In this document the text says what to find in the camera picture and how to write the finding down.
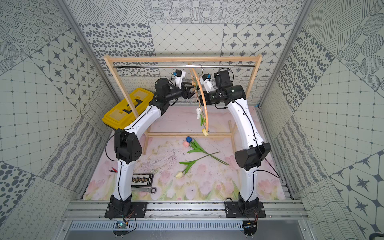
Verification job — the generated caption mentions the white clothespin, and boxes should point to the white clothespin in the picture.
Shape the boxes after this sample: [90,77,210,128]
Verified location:
[196,108,202,120]

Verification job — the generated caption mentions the wooden clothes rack frame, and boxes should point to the wooden clothes rack frame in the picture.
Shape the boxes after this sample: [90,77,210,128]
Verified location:
[103,54,264,156]

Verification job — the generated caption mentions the cream white tulip flower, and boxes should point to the cream white tulip flower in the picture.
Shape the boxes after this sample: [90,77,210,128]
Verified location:
[175,154,209,179]

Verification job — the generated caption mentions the black bit set case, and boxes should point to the black bit set case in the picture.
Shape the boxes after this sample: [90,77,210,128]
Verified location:
[132,174,154,187]

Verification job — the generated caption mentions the silver ratchet wrench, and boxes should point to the silver ratchet wrench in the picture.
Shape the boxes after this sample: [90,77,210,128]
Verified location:
[131,187,157,195]

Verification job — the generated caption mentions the pink tulip flower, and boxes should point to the pink tulip flower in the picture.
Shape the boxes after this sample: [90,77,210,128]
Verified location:
[188,140,229,166]

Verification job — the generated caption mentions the aluminium rail base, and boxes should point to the aluminium rail base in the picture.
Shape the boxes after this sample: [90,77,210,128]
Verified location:
[62,200,308,232]

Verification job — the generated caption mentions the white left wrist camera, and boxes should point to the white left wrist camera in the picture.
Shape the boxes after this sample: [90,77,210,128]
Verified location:
[173,70,186,89]

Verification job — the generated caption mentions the yellow black toolbox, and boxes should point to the yellow black toolbox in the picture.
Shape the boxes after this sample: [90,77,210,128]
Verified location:
[102,88,154,130]

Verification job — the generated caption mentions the floral pink table mat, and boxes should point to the floral pink table mat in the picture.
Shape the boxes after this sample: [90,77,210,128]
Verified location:
[82,105,286,201]

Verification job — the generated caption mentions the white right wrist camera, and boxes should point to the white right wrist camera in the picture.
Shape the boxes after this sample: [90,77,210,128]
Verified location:
[200,74,215,93]

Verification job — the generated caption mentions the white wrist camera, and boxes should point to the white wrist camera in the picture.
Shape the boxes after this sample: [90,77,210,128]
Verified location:
[200,74,215,93]
[173,70,186,89]

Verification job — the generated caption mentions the beige wavy clothes hanger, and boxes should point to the beige wavy clothes hanger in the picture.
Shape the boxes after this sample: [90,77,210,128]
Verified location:
[190,68,209,136]

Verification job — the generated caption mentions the yellow tulip flower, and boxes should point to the yellow tulip flower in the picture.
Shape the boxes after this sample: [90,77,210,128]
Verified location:
[199,76,210,137]

